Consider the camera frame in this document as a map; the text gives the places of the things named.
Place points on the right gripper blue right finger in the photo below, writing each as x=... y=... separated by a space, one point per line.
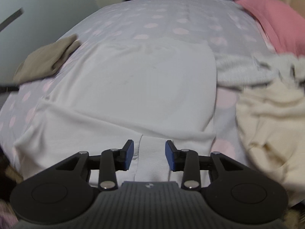
x=186 y=161

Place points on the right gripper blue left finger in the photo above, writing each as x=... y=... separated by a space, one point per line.
x=111 y=161

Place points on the white sweatshirt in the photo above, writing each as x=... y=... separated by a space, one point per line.
x=149 y=91

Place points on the folded beige garment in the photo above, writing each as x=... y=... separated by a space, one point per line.
x=46 y=61

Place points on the cream knit garment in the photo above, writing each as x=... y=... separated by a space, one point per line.
x=270 y=123

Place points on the light grey hoodie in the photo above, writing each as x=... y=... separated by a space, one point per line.
x=240 y=71

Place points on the pink fuzzy rug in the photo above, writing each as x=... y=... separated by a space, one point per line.
x=7 y=218

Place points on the grey pink polka-dot bedspread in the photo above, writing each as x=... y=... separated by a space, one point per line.
x=222 y=23

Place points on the pink pillow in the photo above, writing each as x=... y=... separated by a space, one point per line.
x=283 y=25

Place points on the grey wall plate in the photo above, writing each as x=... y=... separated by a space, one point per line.
x=11 y=19

